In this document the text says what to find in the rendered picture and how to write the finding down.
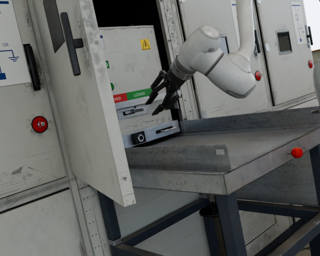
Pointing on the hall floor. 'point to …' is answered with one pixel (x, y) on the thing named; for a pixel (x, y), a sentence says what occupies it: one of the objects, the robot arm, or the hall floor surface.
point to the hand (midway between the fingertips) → (154, 104)
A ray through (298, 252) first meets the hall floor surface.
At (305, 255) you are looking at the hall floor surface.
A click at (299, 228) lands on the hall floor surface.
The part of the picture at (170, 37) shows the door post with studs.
